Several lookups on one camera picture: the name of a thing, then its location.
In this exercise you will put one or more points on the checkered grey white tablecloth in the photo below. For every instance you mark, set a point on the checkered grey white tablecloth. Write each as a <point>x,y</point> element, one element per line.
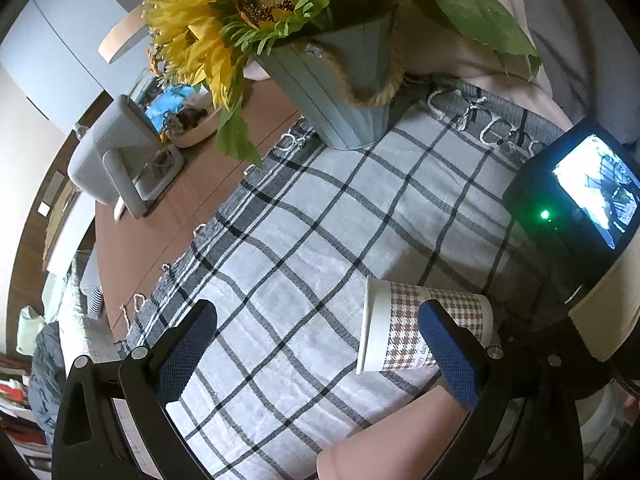
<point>286,261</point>

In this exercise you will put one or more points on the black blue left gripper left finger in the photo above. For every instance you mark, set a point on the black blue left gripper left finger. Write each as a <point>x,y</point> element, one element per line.
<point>89,442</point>

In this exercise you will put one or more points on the houndstooth paper cup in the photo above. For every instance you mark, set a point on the houndstooth paper cup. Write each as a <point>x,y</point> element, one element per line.
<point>400,322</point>

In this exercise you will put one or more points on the blue metal flower bucket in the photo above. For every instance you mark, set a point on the blue metal flower bucket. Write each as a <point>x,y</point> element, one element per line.
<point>344,79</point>

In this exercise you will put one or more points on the wooden chair backrest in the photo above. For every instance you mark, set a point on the wooden chair backrest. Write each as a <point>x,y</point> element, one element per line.
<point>123,36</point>

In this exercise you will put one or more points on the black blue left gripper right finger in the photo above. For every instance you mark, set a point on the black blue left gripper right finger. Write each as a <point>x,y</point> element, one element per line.
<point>545,442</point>

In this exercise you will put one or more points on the round wooden tray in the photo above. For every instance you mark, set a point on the round wooden tray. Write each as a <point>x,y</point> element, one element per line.
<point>194,122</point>

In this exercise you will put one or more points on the yellow sunflower bouquet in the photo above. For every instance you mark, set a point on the yellow sunflower bouquet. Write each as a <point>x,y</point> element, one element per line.
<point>211,42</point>

